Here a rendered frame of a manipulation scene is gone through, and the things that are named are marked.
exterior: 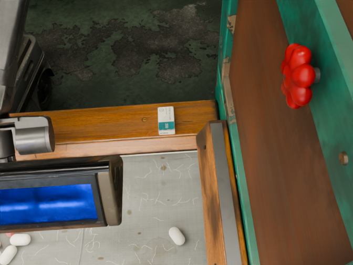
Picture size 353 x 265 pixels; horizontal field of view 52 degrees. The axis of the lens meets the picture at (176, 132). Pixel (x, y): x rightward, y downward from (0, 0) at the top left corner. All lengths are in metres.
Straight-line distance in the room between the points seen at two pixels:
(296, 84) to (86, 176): 0.22
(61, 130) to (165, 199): 0.28
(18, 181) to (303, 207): 0.27
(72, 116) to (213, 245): 0.43
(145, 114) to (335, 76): 0.61
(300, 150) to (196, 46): 1.70
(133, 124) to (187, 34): 1.33
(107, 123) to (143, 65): 1.15
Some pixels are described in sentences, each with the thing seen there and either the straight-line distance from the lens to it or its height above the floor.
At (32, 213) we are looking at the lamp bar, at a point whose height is 1.07.
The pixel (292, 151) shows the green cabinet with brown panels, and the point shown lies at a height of 1.12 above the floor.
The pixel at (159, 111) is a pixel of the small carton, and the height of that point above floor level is 0.79.
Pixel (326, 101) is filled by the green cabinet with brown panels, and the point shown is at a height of 1.24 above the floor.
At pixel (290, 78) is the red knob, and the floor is 1.25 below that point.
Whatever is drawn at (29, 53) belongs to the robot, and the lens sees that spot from 1.66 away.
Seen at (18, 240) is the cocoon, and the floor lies 0.76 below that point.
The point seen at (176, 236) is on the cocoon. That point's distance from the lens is 0.69.
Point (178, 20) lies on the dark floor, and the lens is 2.16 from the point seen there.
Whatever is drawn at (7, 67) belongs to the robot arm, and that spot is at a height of 0.97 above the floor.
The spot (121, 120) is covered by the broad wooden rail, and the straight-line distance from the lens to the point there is 0.81.
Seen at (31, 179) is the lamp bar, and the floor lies 1.11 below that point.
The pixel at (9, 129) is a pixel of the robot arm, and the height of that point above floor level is 0.90.
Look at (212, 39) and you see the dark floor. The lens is 2.05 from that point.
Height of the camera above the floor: 1.42
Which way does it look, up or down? 59 degrees down
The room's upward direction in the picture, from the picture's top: 5 degrees counter-clockwise
